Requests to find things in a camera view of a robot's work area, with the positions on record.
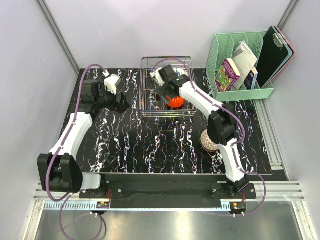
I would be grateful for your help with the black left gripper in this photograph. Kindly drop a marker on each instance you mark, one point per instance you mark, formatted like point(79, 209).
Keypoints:
point(122, 106)

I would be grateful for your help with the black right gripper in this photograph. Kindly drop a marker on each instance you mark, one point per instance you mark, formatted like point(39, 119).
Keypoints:
point(161, 90)

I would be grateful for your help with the orange glossy bowl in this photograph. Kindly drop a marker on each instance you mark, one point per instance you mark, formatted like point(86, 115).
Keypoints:
point(176, 102)

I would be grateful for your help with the blue white patterned bowl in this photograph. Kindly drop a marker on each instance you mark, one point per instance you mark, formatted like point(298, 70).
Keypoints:
point(181, 71)

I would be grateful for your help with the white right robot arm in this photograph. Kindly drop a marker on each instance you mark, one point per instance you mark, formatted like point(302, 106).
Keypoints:
point(222, 121)

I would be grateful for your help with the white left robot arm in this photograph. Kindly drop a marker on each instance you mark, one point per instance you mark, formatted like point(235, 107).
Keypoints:
point(58, 169)

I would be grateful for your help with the black marble pattern mat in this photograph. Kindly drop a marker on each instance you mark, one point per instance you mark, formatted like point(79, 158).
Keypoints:
point(132, 143)

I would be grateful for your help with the purple green book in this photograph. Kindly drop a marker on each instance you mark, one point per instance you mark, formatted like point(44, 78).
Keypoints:
point(227, 75)

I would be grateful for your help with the dark blue book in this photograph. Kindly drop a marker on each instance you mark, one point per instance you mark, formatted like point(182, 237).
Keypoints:
point(251, 79)

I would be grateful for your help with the white padded envelope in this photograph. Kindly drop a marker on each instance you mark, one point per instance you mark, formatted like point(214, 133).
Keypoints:
point(245, 60)

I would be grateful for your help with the black clipboard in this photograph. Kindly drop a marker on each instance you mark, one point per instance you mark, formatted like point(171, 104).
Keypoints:
point(270, 58)

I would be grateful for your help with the pink blue clipboards stack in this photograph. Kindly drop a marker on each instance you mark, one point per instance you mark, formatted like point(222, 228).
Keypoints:
point(285, 46)

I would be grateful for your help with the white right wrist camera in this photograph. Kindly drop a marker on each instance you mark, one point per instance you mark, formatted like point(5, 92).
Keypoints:
point(156, 75)

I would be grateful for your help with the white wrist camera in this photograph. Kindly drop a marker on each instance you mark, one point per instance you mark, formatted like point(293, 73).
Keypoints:
point(156, 75)
point(111, 82)

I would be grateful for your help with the chrome wire dish rack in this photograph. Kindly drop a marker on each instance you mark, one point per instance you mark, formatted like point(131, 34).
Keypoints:
point(151, 105)

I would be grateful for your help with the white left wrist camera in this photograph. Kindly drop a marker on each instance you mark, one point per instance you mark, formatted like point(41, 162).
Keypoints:
point(111, 82)

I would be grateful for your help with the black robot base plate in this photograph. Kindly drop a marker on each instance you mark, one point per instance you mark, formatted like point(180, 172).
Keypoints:
point(167, 191)

